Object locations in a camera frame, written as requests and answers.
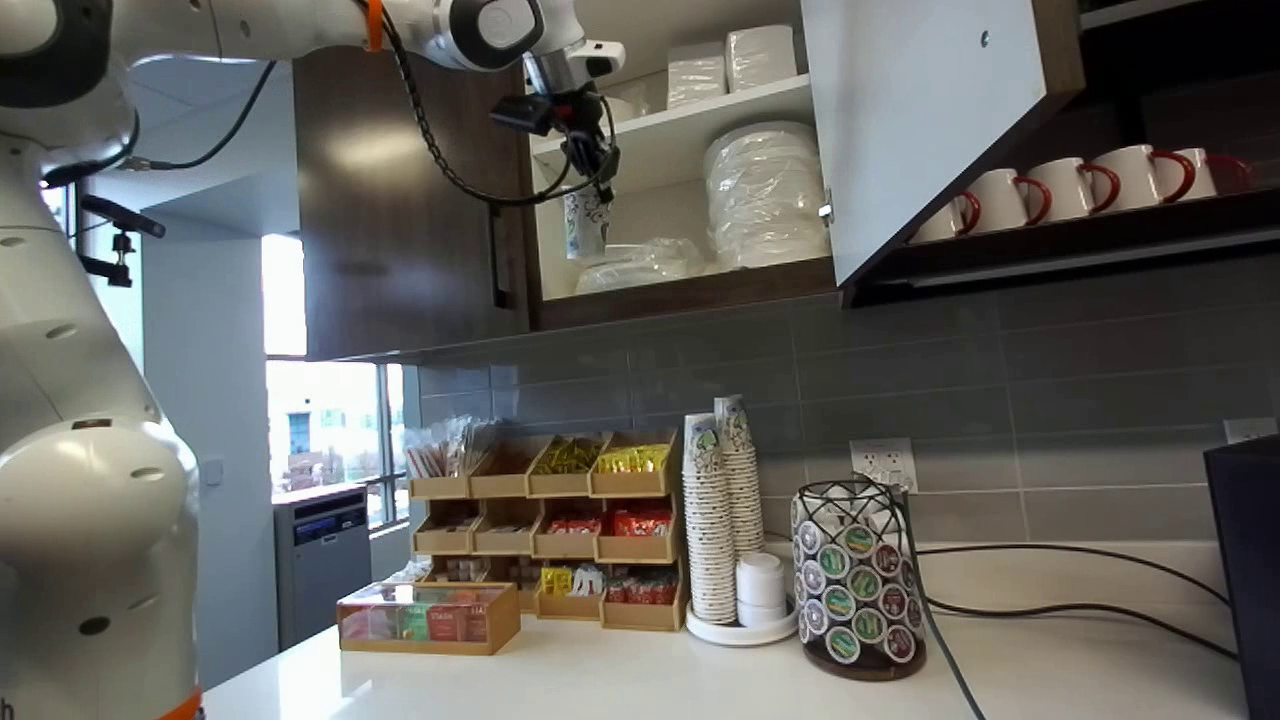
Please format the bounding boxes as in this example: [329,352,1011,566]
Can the dark wooden wall cabinet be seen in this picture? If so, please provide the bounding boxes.
[293,0,1280,359]

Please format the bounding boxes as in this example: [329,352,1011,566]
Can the stack of white lids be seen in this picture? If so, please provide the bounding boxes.
[736,553,787,630]

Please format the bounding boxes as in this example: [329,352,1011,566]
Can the tall paper cup stack front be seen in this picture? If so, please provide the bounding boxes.
[682,412,736,624]

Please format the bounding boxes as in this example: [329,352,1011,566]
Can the tall paper cup stack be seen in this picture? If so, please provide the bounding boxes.
[682,412,736,624]
[710,395,763,553]

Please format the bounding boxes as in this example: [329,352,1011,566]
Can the white round cup tray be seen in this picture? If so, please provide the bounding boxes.
[682,614,794,647]

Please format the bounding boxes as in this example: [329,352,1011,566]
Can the white wall outlet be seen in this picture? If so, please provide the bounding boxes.
[847,442,921,494]

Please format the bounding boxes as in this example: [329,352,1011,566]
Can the wrapped stack of bowls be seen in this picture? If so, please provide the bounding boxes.
[576,235,705,295]

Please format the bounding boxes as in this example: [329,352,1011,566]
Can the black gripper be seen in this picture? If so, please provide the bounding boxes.
[492,40,622,205]

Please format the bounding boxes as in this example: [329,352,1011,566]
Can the wrapped stack of plates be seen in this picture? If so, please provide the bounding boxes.
[705,122,828,270]

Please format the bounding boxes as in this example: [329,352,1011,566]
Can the black wire coffee pod holder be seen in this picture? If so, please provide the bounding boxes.
[790,476,926,681]

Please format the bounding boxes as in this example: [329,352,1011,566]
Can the wooden box of tea packets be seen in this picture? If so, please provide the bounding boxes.
[334,582,519,655]

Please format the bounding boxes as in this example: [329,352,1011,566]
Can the black cable lower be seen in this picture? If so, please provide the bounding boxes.
[905,489,1242,720]

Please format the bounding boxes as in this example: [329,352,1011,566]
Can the black monitor edge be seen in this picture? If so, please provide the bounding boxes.
[1203,436,1280,720]

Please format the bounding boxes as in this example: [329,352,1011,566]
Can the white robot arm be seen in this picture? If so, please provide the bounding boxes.
[0,0,622,720]

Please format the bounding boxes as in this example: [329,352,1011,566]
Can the black cable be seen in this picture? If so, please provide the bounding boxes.
[912,538,1235,614]
[905,489,1242,720]

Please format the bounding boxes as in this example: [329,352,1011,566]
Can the tall paper cup stack rear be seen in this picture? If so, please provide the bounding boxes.
[710,395,763,553]

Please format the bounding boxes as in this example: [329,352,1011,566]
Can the wooden tea bag organizer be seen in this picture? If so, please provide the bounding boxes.
[407,419,682,634]

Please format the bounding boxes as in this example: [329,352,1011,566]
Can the white open cabinet door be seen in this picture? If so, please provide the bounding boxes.
[799,0,1084,287]

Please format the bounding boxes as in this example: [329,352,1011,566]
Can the white mug red handle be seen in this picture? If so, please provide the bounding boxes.
[1026,156,1119,224]
[967,170,1050,235]
[1151,150,1215,205]
[1093,146,1168,217]
[914,193,978,243]

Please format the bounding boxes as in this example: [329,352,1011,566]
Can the black cable upper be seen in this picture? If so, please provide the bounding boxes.
[912,538,1235,614]

